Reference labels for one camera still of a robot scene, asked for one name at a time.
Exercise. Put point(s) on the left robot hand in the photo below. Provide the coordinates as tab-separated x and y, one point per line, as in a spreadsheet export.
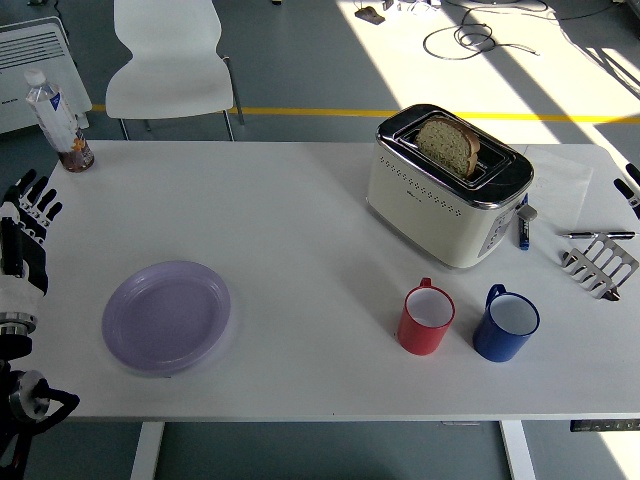
27	272

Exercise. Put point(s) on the purple plastic plate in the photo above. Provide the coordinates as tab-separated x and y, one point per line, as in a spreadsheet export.
165	317

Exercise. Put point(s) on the cream chrome toaster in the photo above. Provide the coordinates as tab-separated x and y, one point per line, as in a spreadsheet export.
425	220

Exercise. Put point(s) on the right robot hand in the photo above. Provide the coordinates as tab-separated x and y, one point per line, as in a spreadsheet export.
634	199

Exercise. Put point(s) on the blue enamel mug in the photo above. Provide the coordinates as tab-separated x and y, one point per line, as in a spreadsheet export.
492	345

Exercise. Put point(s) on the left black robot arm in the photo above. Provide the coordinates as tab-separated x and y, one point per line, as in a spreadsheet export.
22	400

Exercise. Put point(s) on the red enamel mug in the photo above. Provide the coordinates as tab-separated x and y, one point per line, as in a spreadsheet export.
417	337

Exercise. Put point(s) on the blue marker pen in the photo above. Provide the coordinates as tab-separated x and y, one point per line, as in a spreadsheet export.
523	232

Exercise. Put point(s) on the white plastic chair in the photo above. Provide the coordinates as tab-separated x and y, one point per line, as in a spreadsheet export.
167	75

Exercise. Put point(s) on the white paper sheet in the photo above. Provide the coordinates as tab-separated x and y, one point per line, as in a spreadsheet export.
560	185

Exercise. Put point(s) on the bread slice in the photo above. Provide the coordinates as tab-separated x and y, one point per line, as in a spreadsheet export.
447	145

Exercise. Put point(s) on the black table control panel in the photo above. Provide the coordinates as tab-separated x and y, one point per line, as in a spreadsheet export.
605	425

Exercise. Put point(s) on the white table leg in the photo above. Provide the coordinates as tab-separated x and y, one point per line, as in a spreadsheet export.
517	450
145	450

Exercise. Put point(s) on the black silver ballpoint pen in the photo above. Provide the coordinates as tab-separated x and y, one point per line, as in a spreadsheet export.
595	234

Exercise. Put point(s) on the brown floor pedal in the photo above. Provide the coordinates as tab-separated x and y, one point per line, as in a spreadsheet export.
370	15

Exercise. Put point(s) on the clear plastic drink bottle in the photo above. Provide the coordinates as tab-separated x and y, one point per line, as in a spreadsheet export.
57	120

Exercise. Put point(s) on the metal toast rack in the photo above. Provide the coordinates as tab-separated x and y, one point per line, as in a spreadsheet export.
622	250

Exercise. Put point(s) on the yellow floor tape line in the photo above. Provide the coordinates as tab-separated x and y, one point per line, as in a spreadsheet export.
325	112

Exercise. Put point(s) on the white panel heater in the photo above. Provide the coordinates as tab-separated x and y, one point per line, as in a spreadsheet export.
30	55

